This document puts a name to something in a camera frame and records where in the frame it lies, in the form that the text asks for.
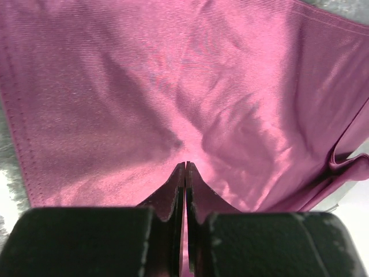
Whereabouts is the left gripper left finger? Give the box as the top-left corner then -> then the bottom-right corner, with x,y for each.
1,163 -> 185,276

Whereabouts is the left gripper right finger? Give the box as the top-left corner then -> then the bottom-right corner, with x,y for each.
185,162 -> 357,276

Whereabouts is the purple cloth napkin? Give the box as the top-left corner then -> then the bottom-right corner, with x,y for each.
1,1 -> 368,211

